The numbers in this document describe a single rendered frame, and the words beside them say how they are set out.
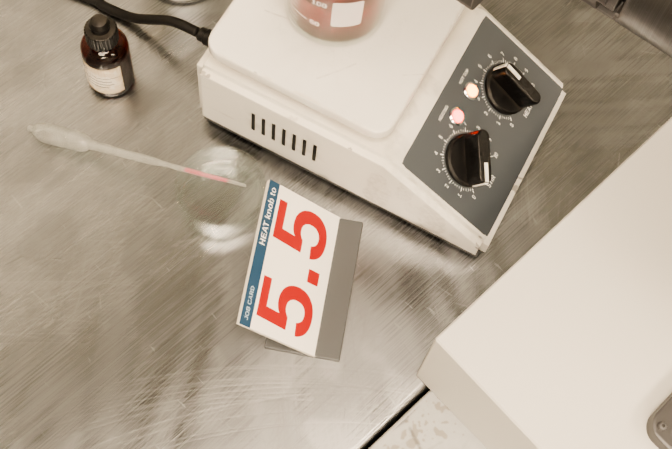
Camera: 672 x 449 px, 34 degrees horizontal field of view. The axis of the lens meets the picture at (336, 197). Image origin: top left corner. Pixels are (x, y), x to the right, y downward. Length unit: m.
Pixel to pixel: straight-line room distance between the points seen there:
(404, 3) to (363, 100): 0.07
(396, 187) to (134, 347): 0.18
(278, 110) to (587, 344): 0.22
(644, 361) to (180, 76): 0.34
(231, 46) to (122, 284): 0.16
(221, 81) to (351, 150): 0.09
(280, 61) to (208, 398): 0.20
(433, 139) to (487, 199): 0.05
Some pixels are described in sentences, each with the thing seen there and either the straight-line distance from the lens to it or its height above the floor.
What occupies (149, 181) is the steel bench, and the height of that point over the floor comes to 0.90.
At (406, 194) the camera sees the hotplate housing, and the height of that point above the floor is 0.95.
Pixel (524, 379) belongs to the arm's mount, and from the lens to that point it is 0.60.
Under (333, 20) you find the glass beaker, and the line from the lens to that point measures 0.62.
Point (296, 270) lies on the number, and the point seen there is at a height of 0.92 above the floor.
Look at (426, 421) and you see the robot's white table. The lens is 0.66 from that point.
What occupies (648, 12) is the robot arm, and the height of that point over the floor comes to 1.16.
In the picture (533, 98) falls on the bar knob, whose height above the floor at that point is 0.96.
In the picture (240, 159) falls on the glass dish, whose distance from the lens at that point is 0.69.
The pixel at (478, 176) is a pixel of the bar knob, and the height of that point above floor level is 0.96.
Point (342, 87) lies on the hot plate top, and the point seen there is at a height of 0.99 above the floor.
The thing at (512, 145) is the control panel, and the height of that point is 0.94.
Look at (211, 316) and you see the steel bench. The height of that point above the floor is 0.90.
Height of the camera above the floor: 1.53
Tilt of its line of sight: 66 degrees down
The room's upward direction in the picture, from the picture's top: 10 degrees clockwise
